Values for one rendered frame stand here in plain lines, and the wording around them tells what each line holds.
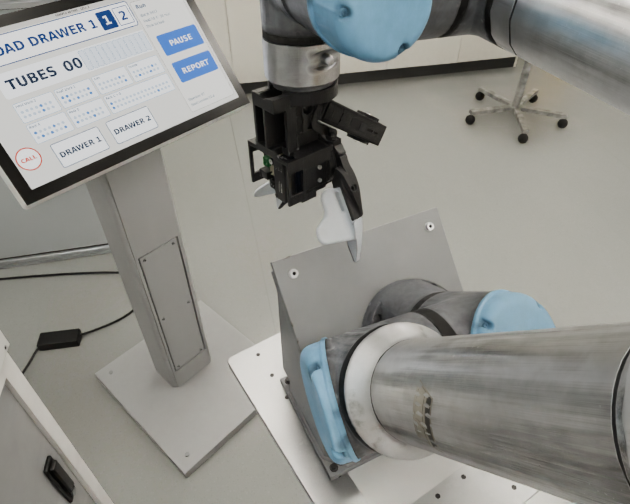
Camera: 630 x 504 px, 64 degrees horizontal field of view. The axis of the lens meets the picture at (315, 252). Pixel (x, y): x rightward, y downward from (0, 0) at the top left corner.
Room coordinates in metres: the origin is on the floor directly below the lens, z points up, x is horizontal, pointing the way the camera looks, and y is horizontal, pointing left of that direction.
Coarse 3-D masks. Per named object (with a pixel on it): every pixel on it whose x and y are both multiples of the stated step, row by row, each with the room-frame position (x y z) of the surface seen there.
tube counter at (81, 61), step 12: (120, 36) 1.02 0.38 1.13; (132, 36) 1.03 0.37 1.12; (144, 36) 1.05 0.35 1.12; (84, 48) 0.96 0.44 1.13; (96, 48) 0.97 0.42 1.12; (108, 48) 0.99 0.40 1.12; (120, 48) 1.00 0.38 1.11; (132, 48) 1.01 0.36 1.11; (144, 48) 1.03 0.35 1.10; (60, 60) 0.92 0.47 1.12; (72, 60) 0.93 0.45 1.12; (84, 60) 0.94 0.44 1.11; (96, 60) 0.95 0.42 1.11; (108, 60) 0.97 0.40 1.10; (120, 60) 0.98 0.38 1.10; (72, 72) 0.91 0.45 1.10; (84, 72) 0.92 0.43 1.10
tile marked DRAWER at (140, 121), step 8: (136, 112) 0.92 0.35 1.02; (144, 112) 0.92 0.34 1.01; (112, 120) 0.88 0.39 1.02; (120, 120) 0.89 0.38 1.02; (128, 120) 0.90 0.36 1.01; (136, 120) 0.90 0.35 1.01; (144, 120) 0.91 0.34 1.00; (152, 120) 0.92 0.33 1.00; (112, 128) 0.87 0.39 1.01; (120, 128) 0.88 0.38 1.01; (128, 128) 0.88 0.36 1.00; (136, 128) 0.89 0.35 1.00; (144, 128) 0.90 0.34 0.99; (152, 128) 0.91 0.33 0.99; (120, 136) 0.86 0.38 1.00; (128, 136) 0.87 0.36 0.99; (136, 136) 0.88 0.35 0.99
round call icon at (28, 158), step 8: (32, 144) 0.78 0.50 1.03; (16, 152) 0.75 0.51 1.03; (24, 152) 0.76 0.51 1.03; (32, 152) 0.76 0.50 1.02; (16, 160) 0.74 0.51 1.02; (24, 160) 0.75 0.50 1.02; (32, 160) 0.75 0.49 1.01; (40, 160) 0.76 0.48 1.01; (24, 168) 0.74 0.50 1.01; (32, 168) 0.74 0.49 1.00
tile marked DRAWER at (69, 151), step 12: (84, 132) 0.84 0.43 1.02; (96, 132) 0.85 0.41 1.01; (60, 144) 0.80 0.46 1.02; (72, 144) 0.81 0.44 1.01; (84, 144) 0.82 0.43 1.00; (96, 144) 0.83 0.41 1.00; (108, 144) 0.84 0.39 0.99; (60, 156) 0.78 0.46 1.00; (72, 156) 0.79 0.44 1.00; (84, 156) 0.80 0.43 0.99
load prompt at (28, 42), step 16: (80, 16) 1.00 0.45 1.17; (96, 16) 1.02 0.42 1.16; (112, 16) 1.04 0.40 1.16; (128, 16) 1.06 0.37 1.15; (16, 32) 0.92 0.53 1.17; (32, 32) 0.93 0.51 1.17; (48, 32) 0.95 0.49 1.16; (64, 32) 0.96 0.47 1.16; (80, 32) 0.98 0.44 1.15; (96, 32) 1.00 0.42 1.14; (112, 32) 1.02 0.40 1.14; (0, 48) 0.88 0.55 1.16; (16, 48) 0.89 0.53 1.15; (32, 48) 0.91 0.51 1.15; (48, 48) 0.92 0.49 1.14; (0, 64) 0.86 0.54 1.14
